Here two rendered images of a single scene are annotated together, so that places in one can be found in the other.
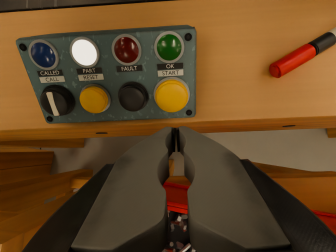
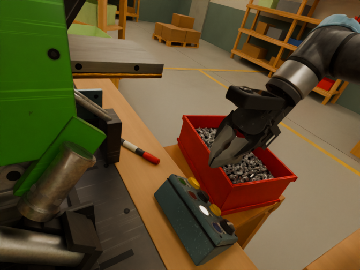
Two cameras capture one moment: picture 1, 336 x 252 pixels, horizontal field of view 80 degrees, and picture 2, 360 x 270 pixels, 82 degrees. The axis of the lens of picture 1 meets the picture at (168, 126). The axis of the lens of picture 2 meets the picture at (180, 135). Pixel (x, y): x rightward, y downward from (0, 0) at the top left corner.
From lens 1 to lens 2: 0.38 m
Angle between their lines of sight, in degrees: 63
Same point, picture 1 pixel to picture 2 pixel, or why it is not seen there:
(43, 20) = not seen: outside the picture
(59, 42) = (207, 219)
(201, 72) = not seen: hidden behind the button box
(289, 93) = (162, 158)
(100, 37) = (195, 203)
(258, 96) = (169, 166)
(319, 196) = (178, 157)
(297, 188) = (179, 163)
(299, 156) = not seen: hidden behind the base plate
